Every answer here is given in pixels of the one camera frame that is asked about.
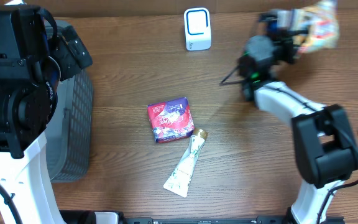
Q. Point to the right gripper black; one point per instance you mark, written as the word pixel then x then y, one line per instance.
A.
pixel 288 46

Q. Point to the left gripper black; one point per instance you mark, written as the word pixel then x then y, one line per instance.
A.
pixel 73 64

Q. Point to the red purple snack pack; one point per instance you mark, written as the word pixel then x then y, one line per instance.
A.
pixel 170 120

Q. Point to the white tube pouch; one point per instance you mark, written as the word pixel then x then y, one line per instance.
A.
pixel 180 179

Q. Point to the cream snack bag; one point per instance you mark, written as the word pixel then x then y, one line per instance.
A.
pixel 320 20

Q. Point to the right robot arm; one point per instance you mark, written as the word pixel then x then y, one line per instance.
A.
pixel 326 151

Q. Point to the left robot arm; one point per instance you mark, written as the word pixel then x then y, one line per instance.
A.
pixel 26 194

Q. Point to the white barcode scanner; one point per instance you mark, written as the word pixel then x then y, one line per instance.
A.
pixel 197 29

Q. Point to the grey plastic shopping basket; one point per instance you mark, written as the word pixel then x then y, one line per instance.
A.
pixel 70 130

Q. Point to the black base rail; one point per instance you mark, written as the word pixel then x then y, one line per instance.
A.
pixel 228 221

